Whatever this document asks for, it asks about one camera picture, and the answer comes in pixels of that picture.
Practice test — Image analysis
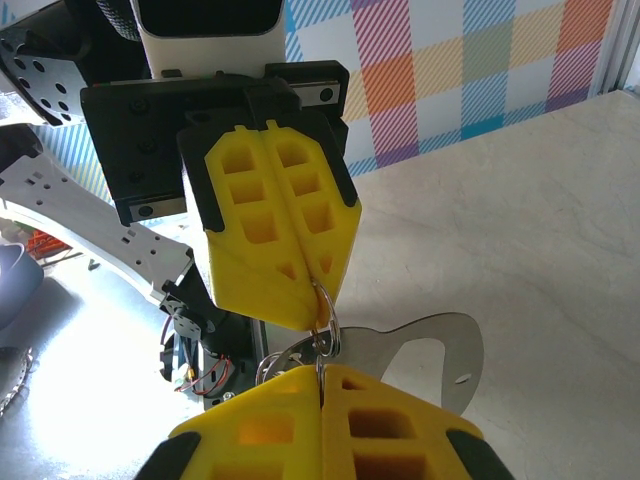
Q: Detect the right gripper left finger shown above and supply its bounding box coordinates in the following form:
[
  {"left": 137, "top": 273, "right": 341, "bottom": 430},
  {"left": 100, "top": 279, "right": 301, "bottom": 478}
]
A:
[{"left": 147, "top": 364, "right": 325, "bottom": 480}]

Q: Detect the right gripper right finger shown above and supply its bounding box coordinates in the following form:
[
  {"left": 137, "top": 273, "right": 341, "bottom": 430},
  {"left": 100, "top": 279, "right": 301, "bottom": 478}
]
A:
[{"left": 319, "top": 363, "right": 510, "bottom": 480}]

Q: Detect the black key with silver ring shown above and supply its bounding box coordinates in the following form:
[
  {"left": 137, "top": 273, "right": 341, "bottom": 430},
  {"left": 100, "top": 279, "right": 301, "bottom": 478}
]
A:
[{"left": 308, "top": 278, "right": 344, "bottom": 359}]

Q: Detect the silver keyring plate with rings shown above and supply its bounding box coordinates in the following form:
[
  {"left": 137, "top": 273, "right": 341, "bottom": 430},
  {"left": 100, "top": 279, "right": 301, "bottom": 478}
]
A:
[{"left": 254, "top": 312, "right": 486, "bottom": 417}]

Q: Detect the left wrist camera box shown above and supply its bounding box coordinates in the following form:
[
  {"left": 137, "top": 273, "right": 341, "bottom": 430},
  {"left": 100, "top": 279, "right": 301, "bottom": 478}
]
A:
[{"left": 130, "top": 0, "right": 287, "bottom": 81}]

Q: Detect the aluminium corner post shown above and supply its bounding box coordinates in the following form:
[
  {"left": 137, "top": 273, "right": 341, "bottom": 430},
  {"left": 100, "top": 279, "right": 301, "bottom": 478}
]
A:
[{"left": 594, "top": 0, "right": 640, "bottom": 96}]

